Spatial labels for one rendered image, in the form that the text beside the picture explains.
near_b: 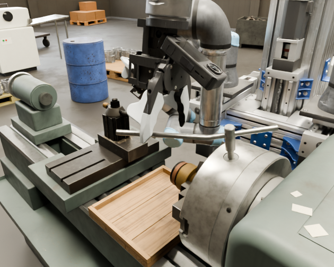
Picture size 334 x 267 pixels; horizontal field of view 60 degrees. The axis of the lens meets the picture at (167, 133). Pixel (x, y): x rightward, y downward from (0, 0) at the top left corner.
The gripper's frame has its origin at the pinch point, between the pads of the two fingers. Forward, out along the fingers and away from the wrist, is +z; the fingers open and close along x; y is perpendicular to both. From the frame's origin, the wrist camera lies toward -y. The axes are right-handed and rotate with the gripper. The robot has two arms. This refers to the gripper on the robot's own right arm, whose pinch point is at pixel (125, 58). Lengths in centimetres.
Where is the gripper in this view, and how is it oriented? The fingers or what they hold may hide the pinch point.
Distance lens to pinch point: 106.5
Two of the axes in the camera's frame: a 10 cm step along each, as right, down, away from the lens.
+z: -7.2, -5.7, -4.0
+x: 0.4, -6.1, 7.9
